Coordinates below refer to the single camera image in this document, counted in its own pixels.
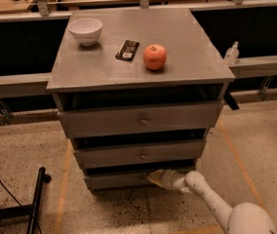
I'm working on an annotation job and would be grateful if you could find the clear sanitizer pump bottle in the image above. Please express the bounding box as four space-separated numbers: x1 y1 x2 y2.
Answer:
224 41 239 65

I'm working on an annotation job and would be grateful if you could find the red apple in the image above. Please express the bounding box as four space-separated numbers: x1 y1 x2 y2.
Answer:
143 44 167 70

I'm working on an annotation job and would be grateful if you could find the grey drawer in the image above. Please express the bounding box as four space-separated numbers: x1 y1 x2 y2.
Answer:
59 101 222 138
83 159 196 191
74 139 206 169

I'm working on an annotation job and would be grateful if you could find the grey wooden drawer cabinet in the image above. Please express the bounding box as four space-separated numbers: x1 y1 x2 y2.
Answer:
46 7 236 193

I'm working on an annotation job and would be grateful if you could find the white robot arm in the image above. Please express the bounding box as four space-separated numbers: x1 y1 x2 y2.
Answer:
147 170 277 234

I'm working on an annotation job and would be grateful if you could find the grey metal railing beam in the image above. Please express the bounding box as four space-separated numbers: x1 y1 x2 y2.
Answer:
0 56 277 98

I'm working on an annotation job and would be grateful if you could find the black snack bar wrapper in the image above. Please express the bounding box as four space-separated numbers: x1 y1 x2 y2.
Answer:
115 40 139 60

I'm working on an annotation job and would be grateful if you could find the black metal stand base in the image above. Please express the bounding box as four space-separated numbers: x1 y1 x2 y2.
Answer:
0 166 53 234

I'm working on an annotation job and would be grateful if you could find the white ceramic bowl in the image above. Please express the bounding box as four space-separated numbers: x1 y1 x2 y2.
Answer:
68 18 102 46

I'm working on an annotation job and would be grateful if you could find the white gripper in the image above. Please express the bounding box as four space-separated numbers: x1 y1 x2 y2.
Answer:
147 170 188 192

